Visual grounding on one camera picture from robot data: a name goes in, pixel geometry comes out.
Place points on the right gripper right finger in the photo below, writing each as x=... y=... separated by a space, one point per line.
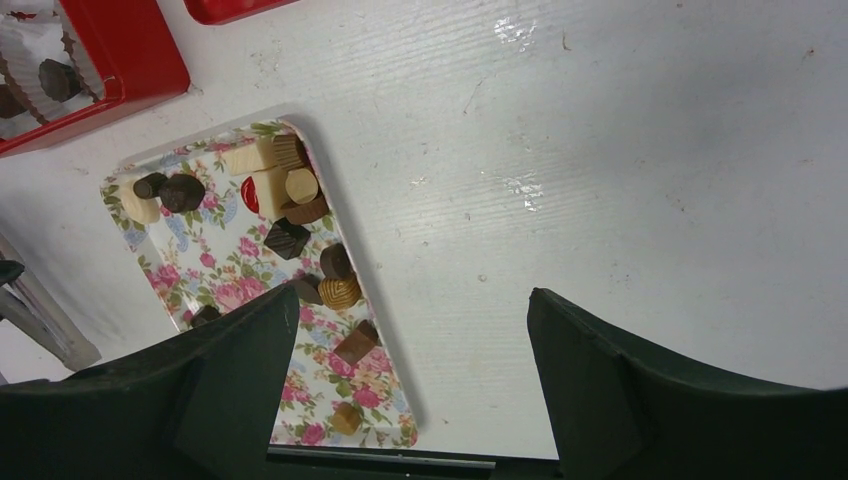
x=623 y=407

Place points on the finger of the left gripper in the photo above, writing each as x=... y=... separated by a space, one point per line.
x=29 y=306

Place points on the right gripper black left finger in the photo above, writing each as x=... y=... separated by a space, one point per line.
x=200 y=405

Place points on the red box lid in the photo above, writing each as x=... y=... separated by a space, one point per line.
x=221 y=12

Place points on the brown chocolate bottom tray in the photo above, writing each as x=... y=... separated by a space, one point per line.
x=346 y=419

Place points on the brown cube chocolate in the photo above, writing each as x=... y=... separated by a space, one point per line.
x=358 y=344

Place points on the caramel ridged chocolate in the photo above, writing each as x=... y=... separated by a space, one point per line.
x=340 y=294

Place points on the red chocolate box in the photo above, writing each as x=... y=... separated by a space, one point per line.
x=69 y=68

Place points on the floral serving tray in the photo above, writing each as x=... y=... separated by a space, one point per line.
x=220 y=220

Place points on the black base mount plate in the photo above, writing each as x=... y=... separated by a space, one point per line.
x=301 y=462

